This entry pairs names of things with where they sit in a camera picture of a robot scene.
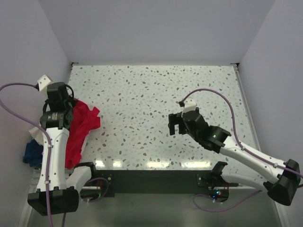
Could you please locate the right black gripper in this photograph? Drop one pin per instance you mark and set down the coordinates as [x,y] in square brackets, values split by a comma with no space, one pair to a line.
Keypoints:
[179,124]

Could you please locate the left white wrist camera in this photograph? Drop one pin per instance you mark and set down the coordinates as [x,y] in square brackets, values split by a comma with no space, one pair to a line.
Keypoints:
[43,83]

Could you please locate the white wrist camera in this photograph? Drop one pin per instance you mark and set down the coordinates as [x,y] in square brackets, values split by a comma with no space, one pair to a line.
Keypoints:
[188,104]
[43,83]

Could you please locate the magenta t shirt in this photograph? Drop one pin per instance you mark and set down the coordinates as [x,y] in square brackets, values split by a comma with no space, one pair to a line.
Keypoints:
[84,120]

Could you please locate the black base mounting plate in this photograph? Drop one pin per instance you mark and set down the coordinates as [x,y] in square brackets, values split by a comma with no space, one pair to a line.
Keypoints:
[153,182]

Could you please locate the blue t shirt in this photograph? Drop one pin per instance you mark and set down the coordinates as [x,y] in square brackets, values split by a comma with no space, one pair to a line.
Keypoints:
[33,154]

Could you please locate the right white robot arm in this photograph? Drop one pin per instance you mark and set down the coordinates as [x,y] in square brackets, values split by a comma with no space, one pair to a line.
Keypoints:
[280,179]

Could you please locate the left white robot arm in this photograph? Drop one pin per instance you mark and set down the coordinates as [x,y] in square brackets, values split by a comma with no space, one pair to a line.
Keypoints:
[55,193]

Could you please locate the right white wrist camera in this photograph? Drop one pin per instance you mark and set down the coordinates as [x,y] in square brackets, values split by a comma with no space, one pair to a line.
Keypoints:
[188,104]

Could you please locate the cream t shirt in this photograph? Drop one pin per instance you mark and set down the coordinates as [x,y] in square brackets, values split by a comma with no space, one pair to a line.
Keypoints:
[37,135]

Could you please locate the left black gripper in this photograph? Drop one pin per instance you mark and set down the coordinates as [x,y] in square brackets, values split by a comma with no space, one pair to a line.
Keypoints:
[57,90]

